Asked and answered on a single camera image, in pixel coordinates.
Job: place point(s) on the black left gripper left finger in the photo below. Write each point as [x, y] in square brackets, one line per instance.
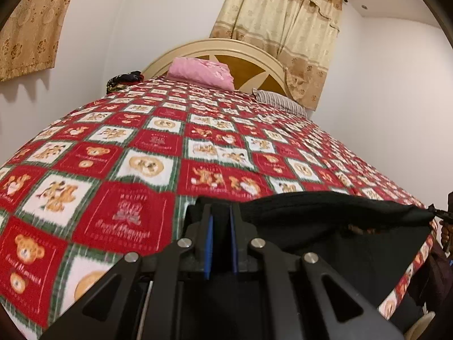
[198, 226]

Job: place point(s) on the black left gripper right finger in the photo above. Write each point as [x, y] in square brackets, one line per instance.
[242, 233]

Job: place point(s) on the black pants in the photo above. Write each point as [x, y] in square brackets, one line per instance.
[370, 243]

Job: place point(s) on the dark clothing bundle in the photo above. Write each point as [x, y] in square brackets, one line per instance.
[123, 81]

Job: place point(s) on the red teddy bear bedspread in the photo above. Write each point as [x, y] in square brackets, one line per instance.
[117, 176]

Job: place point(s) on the striped pillow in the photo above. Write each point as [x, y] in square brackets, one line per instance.
[279, 101]

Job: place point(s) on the pink folded blanket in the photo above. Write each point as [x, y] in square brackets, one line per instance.
[210, 74]

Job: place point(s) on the cream wooden headboard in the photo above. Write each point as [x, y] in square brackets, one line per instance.
[251, 67]

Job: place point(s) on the beige patterned curtain by headboard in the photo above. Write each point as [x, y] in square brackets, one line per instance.
[300, 34]

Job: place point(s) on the beige patterned curtain side wall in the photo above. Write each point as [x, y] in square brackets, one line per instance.
[30, 37]

